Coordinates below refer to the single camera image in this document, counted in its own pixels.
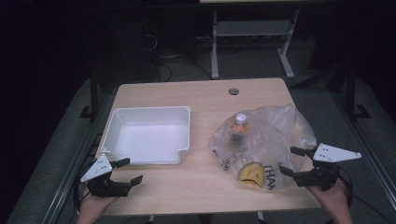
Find white metal desk frame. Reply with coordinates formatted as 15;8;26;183
199;0;332;80

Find orange drink bottle white cap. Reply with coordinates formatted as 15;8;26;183
228;112;251;147

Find white plastic tray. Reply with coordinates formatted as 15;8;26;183
100;105;191;165

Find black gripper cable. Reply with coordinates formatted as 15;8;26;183
72;133;104;217
337;167;390;223

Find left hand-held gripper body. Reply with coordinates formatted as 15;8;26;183
80;153;133;198

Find black metal stand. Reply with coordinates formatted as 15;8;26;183
78;69;101;123
341;63;372;121

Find person's left hand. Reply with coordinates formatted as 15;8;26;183
78;189;120;217

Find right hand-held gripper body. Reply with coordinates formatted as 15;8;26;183
293;143;362;192

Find grey metal frame rail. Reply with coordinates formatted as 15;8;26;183
41;92;117;224
330;91;396;202

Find black floor cables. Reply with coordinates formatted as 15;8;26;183
144;32;213;82

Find yellow rounded soft item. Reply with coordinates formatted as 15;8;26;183
238;161;266;188

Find person's right hand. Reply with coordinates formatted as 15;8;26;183
305;177;351;217

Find clear plastic bag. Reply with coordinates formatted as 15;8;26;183
208;103;318;191

